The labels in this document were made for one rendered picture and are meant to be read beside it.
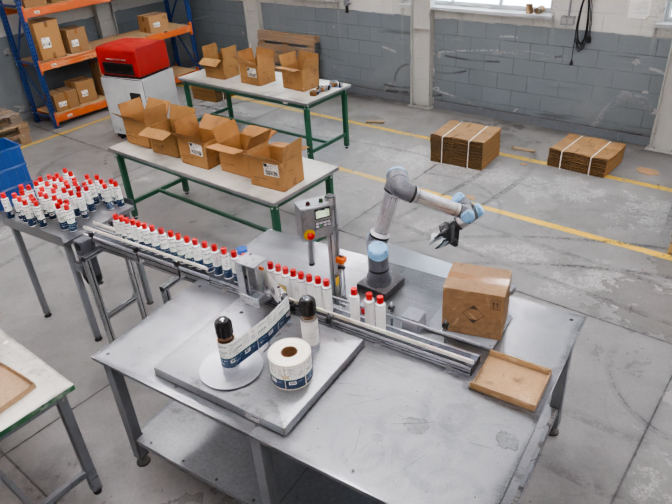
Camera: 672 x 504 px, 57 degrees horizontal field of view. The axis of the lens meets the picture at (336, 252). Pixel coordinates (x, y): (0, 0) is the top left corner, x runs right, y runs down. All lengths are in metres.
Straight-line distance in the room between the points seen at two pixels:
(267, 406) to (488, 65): 6.40
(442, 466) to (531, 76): 6.27
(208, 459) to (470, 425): 1.49
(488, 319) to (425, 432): 0.70
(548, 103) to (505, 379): 5.64
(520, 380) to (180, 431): 1.92
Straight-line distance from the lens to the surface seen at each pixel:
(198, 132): 5.76
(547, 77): 8.18
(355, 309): 3.17
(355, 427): 2.78
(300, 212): 3.06
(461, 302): 3.10
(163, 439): 3.76
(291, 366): 2.79
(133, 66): 8.29
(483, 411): 2.86
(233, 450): 3.59
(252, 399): 2.88
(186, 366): 3.13
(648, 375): 4.53
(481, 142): 6.92
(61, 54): 9.94
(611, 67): 7.91
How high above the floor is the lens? 2.88
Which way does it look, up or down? 31 degrees down
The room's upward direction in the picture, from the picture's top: 4 degrees counter-clockwise
